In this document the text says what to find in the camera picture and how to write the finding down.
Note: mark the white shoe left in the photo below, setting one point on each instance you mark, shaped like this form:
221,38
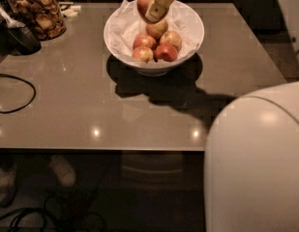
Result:
7,186

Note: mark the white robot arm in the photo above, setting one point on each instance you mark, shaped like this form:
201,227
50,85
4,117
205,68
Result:
251,159

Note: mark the white spoon handle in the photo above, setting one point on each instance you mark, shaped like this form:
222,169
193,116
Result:
11,23

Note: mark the left red apple in bowl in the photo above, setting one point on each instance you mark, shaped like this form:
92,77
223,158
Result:
144,40

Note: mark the front right red apple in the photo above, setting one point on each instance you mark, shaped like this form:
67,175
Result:
166,52

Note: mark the white shoe right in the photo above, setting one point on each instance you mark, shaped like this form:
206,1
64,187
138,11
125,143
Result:
63,170

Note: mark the white ceramic bowl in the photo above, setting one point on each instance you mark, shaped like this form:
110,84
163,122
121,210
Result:
187,33

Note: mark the white small items on table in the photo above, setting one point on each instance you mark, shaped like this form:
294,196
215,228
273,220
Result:
69,10

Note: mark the white shoe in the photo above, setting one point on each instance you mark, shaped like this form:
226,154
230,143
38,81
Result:
63,170
7,186

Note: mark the large top red-yellow apple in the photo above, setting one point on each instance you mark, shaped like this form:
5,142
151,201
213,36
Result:
142,6

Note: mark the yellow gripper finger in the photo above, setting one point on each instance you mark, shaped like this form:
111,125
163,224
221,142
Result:
157,9

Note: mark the right apple in bowl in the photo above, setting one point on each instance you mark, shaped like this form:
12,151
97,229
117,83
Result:
173,38

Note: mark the white paper bowl liner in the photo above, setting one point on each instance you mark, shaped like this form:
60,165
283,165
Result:
123,33

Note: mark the glass jar of dried chips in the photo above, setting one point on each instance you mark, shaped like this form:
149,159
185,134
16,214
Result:
44,16

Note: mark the front left apple in bowl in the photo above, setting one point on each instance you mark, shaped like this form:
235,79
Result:
143,53

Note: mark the back apple in bowl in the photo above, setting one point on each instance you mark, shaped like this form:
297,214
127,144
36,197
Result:
156,30

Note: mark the black round device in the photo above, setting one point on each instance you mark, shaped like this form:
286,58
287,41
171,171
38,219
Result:
23,41

